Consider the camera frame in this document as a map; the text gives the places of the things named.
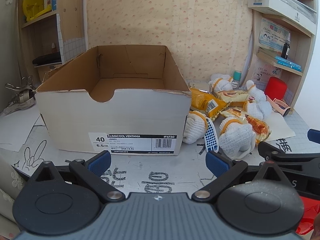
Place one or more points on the white paper sheets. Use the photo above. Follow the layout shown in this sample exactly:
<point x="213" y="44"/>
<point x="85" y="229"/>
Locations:
<point x="16" y="127"/>

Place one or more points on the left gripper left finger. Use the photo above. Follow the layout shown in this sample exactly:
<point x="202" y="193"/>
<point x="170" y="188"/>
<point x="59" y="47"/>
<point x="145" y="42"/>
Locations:
<point x="88" y="174"/>

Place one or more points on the yellow snack bag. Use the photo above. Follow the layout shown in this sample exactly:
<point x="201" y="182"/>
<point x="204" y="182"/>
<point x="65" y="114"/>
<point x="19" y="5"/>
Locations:
<point x="206" y="103"/>

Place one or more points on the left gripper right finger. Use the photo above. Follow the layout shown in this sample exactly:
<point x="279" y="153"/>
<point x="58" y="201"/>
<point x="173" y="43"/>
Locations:
<point x="228" y="173"/>

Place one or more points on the red cylinder object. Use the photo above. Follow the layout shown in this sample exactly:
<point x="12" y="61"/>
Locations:
<point x="275" y="88"/>

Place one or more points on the stacked books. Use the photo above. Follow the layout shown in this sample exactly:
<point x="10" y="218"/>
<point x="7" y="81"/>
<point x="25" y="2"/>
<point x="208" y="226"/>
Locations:
<point x="272" y="58"/>

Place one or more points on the cardboard shoe box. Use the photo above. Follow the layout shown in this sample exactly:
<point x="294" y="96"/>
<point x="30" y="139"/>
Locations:
<point x="127" y="99"/>

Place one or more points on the croissant snack packet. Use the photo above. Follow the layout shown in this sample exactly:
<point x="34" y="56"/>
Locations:
<point x="234" y="98"/>

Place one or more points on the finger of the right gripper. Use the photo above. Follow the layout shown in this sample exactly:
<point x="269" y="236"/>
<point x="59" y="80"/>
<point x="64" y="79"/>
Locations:
<point x="269" y="152"/>
<point x="314" y="135"/>

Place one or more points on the white glove blue dots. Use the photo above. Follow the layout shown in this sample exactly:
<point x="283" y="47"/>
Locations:
<point x="199" y="126"/>

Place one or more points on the blue illustrated card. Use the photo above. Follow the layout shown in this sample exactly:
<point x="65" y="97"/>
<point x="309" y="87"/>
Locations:
<point x="273" y="35"/>

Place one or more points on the white flat box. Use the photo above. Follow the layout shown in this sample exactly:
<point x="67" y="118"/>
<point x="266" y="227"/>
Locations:
<point x="284" y="14"/>

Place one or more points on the white glove orange cuff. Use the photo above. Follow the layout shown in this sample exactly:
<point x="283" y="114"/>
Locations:
<point x="260" y="110"/>

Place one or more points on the dark small bottle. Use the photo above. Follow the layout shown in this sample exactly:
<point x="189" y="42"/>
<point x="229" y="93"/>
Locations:
<point x="286" y="47"/>

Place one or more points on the teal cap bottle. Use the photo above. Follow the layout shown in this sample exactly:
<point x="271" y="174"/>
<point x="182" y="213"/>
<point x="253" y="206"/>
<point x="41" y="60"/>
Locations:
<point x="236" y="79"/>

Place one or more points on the pink watch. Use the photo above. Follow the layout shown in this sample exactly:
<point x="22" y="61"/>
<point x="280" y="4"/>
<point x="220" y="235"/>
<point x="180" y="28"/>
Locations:
<point x="279" y="106"/>

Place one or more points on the yellow plastic reel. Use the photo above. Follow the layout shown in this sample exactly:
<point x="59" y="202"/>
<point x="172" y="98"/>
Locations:
<point x="33" y="9"/>

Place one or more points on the metal clips pile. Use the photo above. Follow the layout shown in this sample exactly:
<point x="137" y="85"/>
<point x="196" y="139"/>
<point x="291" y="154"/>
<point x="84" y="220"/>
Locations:
<point x="24" y="96"/>

